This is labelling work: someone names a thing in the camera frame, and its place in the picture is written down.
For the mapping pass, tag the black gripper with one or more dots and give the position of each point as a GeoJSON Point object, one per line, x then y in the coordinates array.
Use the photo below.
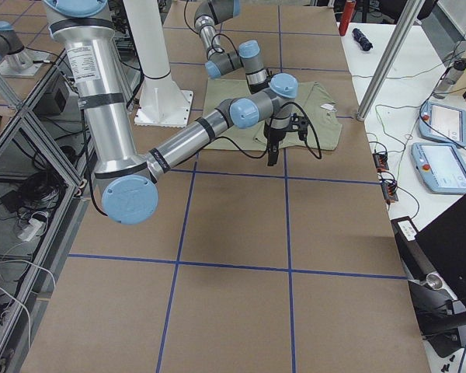
{"type": "Point", "coordinates": [275, 135]}

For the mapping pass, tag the white paper price tag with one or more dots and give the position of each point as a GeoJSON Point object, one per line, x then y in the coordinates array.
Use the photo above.
{"type": "Point", "coordinates": [329, 108]}

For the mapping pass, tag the folded dark blue umbrella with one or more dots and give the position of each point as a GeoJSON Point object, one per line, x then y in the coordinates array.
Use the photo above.
{"type": "Point", "coordinates": [362, 40]}

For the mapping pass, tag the red cylinder tube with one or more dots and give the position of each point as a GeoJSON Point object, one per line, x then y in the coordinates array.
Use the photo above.
{"type": "Point", "coordinates": [346, 16]}

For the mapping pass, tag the far teach pendant tablet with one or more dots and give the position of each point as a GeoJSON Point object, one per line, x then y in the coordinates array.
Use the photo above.
{"type": "Point", "coordinates": [439, 122]}

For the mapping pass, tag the teach pendant tablet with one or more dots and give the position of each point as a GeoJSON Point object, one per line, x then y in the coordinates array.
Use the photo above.
{"type": "Point", "coordinates": [439, 122]}
{"type": "Point", "coordinates": [440, 167]}

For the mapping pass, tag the near teach pendant tablet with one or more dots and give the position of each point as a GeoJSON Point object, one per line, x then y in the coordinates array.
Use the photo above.
{"type": "Point", "coordinates": [440, 167]}

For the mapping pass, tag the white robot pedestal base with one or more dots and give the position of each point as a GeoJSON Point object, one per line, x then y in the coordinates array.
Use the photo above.
{"type": "Point", "coordinates": [162, 103]}

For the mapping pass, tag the aluminium frame post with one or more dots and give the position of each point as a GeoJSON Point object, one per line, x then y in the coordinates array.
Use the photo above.
{"type": "Point", "coordinates": [400, 33]}

